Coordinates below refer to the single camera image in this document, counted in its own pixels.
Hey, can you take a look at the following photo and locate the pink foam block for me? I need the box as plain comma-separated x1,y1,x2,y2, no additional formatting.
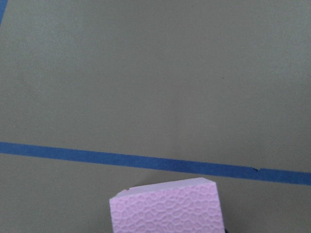
109,178,225,233

